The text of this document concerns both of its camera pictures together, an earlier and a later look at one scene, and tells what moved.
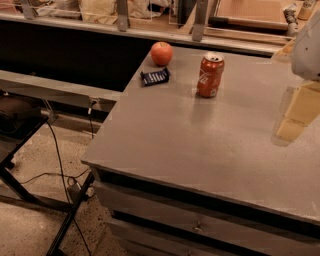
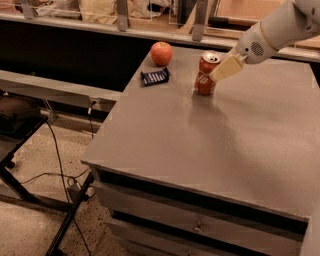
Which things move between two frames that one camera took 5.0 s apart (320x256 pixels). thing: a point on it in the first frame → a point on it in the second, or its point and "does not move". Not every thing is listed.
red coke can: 210,76 does not move
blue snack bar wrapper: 155,77 does not move
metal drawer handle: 198,229 does not move
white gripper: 308,50 → 254,45
